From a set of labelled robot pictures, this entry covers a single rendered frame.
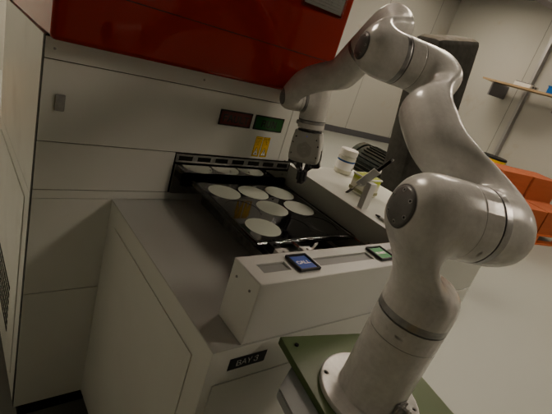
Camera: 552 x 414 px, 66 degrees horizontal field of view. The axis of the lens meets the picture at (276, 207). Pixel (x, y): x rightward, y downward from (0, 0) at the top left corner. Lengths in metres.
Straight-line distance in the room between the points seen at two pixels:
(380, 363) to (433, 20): 9.01
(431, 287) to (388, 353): 0.14
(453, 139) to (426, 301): 0.26
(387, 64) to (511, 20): 8.19
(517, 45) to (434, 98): 7.98
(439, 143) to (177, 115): 0.76
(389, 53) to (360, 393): 0.62
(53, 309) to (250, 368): 0.73
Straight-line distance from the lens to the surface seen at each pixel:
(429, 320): 0.70
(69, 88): 1.15
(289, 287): 0.82
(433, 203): 0.60
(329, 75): 1.19
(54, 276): 1.38
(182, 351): 0.92
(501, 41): 8.99
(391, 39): 0.88
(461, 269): 1.39
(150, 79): 1.19
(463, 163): 0.75
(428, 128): 0.76
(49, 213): 1.26
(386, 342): 0.73
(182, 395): 0.96
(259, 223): 1.15
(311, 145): 1.32
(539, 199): 6.48
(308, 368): 0.84
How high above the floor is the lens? 1.36
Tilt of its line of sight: 21 degrees down
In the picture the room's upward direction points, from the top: 18 degrees clockwise
